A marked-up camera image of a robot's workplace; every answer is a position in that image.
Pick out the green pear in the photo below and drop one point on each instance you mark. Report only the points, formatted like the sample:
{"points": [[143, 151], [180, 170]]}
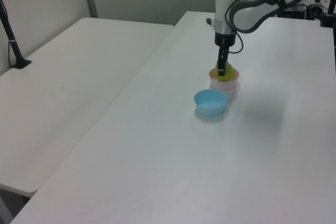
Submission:
{"points": [[230, 73]]}

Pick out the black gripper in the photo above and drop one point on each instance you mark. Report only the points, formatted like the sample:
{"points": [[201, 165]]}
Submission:
{"points": [[225, 39]]}

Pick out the blue plastic bowl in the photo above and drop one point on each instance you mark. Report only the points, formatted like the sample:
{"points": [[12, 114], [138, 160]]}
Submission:
{"points": [[210, 110]]}

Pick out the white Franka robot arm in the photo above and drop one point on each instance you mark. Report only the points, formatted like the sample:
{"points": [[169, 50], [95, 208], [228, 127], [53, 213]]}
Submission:
{"points": [[249, 14]]}

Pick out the black clamp-on camera stand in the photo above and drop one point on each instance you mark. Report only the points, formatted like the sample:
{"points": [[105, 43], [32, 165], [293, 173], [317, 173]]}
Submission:
{"points": [[15, 51], [326, 19]]}

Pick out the pink plastic bowl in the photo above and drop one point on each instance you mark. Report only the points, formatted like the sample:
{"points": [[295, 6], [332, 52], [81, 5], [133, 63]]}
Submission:
{"points": [[223, 85]]}

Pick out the grey background equipment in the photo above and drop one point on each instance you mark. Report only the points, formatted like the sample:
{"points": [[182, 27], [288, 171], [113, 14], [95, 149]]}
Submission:
{"points": [[302, 9]]}

